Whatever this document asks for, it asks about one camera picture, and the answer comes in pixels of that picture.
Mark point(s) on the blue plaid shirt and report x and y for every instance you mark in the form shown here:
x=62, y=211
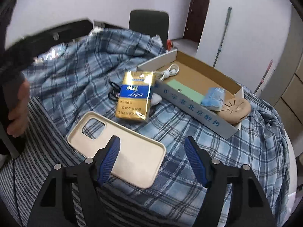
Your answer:
x=78, y=82

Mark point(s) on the gold blue cigarette pack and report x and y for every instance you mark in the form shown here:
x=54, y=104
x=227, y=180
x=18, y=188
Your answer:
x=135, y=97

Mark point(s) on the striped grey cloth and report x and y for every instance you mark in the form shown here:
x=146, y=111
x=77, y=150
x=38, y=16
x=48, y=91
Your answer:
x=22, y=179

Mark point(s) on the grey mop pole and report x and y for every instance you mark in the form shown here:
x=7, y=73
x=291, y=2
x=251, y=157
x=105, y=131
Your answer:
x=228, y=15

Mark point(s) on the black cord charm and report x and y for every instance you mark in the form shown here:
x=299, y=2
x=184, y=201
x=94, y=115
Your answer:
x=114, y=92

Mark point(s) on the dark wooden door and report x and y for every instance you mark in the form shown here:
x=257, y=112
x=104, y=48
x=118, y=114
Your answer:
x=195, y=20

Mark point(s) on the cardboard box tray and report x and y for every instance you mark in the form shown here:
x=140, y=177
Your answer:
x=199, y=77

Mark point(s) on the black office chair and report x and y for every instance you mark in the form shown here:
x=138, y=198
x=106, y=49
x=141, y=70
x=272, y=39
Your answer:
x=150, y=22

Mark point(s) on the person's left hand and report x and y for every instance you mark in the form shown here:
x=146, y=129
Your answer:
x=19, y=115

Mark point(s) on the red broom handle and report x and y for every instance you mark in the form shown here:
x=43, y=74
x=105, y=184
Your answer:
x=264, y=76

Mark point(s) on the tan round vented disc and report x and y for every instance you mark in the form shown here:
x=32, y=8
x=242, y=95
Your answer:
x=235, y=110

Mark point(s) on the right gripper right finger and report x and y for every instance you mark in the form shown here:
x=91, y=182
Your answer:
x=249, y=205

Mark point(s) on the blue tissue packet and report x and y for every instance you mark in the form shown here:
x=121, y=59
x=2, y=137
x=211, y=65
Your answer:
x=214, y=99

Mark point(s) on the white round table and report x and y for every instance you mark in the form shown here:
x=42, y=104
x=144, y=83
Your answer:
x=293, y=179

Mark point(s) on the beige phone case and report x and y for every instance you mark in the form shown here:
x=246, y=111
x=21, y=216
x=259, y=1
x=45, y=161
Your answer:
x=130, y=156

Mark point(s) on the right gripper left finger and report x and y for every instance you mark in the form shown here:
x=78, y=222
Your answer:
x=54, y=204

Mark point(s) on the gold refrigerator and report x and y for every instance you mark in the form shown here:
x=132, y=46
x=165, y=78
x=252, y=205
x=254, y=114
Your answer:
x=283, y=90

